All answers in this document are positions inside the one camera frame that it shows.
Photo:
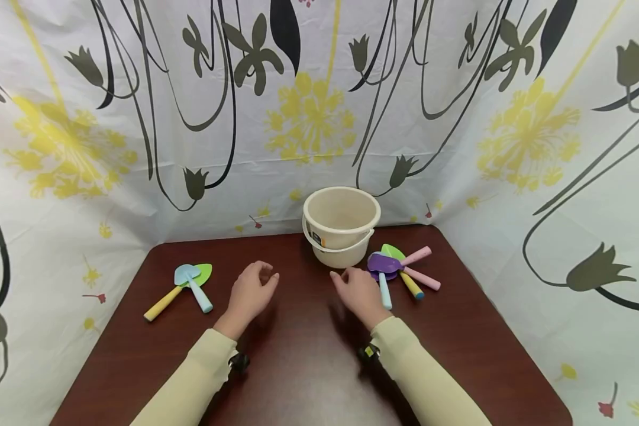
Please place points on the person's right hand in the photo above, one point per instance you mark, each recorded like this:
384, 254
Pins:
363, 296

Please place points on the person's left hand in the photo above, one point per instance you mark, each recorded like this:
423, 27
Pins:
247, 296

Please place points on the person's left fingers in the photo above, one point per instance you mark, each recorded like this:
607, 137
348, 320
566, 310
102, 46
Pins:
258, 267

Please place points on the person's right thumb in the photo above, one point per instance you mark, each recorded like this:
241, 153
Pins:
338, 281

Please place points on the person's right fingers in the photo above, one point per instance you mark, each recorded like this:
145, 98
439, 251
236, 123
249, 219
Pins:
359, 273

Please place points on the person's left thumb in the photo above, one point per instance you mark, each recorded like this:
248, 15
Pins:
272, 283

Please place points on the person's right forearm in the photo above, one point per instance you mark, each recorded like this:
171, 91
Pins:
426, 376

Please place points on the person's left forearm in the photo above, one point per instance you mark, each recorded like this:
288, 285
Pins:
191, 378

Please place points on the cream plastic bucket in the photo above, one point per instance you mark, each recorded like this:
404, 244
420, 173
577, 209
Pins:
341, 231

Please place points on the light blue toy shovel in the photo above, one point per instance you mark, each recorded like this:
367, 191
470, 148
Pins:
198, 291

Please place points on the black wrist band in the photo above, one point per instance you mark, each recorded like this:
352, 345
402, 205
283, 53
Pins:
239, 362
369, 353

